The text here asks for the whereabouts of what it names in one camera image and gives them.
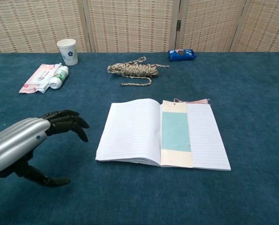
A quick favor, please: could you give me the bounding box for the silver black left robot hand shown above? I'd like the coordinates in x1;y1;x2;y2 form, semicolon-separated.
0;109;90;188

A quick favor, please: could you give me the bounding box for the white lined notebook orange cover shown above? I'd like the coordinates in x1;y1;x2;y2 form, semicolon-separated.
95;98;232;172

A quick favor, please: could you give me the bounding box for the cream teal bookmark pink tassel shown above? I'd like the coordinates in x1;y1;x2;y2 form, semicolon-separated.
160;98;211;168

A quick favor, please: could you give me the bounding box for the pink wet wipes pack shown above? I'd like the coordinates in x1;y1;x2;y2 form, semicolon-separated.
19;63;60;94

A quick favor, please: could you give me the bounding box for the small white bottle green label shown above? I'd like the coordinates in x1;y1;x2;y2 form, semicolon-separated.
49;63;69;90

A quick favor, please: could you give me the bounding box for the white paper cup blue flower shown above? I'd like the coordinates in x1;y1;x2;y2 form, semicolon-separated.
57;38;79;66

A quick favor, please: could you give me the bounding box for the woven bamboo folding screen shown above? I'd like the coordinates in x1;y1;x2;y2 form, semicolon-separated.
0;0;279;57

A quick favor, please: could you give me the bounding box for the blue cookie packet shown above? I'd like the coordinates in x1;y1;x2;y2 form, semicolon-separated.
168;48;198;62

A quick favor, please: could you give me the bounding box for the teal blue tablecloth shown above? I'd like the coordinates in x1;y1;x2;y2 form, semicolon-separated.
0;51;279;225

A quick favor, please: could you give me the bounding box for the beige braided rope bundle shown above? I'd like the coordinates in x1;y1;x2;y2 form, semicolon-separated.
107;56;170;87

